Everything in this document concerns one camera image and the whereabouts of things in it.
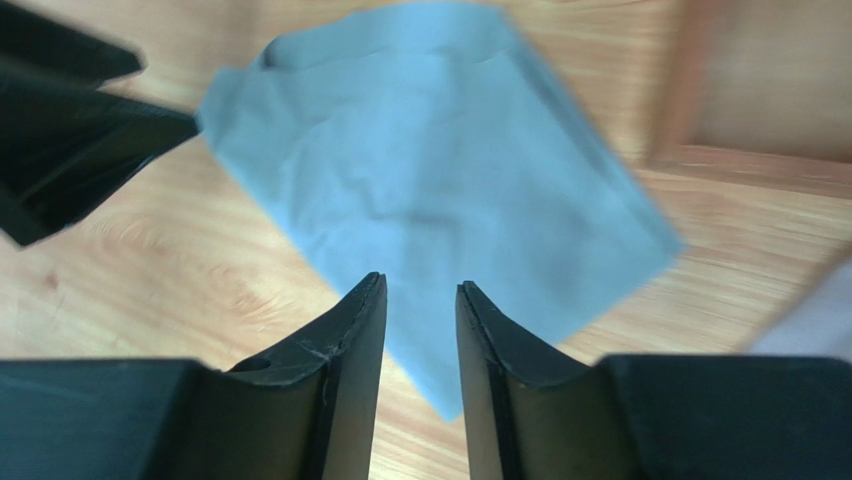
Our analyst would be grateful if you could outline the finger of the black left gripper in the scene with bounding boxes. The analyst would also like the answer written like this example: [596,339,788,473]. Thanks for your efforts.
[1,1,143,88]
[1,73,198,247]

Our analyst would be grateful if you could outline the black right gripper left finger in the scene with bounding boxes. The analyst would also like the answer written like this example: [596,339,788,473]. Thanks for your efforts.
[1,272,387,479]

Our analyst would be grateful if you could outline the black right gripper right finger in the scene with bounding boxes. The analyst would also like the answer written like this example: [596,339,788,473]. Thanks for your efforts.
[456,281,851,479]

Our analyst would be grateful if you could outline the pink underwear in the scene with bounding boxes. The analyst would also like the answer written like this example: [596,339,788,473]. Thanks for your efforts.
[748,260,851,362]

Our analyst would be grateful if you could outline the wooden compartment tray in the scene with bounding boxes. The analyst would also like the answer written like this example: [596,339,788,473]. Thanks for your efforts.
[646,1,851,198]

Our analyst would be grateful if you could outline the grey underwear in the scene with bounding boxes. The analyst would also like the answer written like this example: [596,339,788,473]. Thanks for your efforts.
[197,2,682,420]

